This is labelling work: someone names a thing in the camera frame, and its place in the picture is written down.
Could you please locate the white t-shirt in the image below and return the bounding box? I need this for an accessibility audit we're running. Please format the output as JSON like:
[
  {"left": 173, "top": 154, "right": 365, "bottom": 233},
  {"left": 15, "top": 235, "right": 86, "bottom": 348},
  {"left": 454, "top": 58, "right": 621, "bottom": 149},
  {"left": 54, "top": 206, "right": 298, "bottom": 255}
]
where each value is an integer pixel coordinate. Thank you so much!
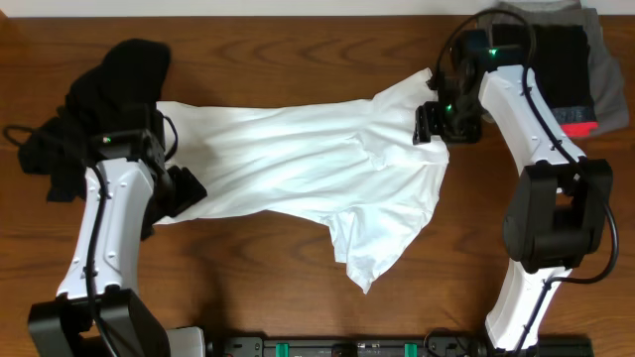
[{"left": 158, "top": 69, "right": 449, "bottom": 291}]

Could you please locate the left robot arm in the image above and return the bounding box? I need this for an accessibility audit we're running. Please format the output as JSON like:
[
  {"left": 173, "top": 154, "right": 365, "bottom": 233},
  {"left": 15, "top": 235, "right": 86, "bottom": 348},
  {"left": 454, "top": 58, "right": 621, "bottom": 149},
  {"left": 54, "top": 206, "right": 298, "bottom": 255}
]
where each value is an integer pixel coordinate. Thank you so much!
[{"left": 28, "top": 104, "right": 207, "bottom": 356}]

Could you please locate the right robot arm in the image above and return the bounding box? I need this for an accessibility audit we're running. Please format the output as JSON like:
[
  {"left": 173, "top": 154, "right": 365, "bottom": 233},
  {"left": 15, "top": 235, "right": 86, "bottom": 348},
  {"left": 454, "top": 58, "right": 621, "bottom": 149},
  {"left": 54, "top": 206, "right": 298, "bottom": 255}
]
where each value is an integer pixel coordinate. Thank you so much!
[{"left": 413, "top": 26, "right": 616, "bottom": 356}]

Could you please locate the black crumpled garment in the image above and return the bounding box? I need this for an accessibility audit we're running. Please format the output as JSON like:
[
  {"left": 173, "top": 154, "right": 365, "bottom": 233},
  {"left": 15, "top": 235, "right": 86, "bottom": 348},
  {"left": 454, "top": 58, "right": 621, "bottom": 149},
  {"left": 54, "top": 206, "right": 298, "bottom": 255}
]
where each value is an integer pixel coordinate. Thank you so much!
[{"left": 18, "top": 39, "right": 171, "bottom": 202}]

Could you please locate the folded black shorts orange hem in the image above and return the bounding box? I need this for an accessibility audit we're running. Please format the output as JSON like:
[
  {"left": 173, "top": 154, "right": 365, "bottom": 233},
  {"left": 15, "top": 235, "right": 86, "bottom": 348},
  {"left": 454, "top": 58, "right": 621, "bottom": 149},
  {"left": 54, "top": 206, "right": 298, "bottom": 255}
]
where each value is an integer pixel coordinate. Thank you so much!
[{"left": 490, "top": 23, "right": 599, "bottom": 139}]

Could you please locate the folded grey garment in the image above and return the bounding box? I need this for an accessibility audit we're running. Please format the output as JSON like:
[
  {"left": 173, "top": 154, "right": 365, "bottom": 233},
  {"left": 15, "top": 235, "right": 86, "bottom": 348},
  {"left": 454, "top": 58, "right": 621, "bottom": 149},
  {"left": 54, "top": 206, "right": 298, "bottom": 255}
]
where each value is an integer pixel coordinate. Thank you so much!
[{"left": 497, "top": 1, "right": 629, "bottom": 137}]

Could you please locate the left black cable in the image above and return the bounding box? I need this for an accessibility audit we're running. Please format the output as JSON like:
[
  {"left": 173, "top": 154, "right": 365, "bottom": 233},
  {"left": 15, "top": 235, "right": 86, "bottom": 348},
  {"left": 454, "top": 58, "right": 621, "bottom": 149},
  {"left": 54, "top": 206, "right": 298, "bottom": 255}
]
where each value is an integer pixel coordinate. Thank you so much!
[{"left": 1, "top": 111, "right": 180, "bottom": 357}]

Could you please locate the black cable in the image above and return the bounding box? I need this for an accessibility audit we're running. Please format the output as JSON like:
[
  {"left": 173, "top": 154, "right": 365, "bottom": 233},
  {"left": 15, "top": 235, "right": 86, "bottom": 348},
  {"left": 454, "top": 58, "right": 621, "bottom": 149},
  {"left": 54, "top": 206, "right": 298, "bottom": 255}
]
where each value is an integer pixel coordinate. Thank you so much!
[
  {"left": 1, "top": 111, "right": 180, "bottom": 357},
  {"left": 434, "top": 8, "right": 620, "bottom": 357}
]

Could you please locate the right black cable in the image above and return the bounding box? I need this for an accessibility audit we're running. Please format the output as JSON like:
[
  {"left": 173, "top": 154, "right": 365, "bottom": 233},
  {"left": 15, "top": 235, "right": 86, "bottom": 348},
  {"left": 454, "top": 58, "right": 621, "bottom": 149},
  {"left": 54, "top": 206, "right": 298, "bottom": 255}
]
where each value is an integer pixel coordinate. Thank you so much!
[{"left": 434, "top": 8, "right": 620, "bottom": 357}]

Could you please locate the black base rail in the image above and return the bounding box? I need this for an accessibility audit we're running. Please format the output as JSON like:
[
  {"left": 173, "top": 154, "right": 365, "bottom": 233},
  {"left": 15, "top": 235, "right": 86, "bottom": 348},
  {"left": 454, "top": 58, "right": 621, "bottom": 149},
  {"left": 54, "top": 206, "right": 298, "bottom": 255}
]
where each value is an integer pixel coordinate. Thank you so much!
[{"left": 205, "top": 335, "right": 595, "bottom": 357}]

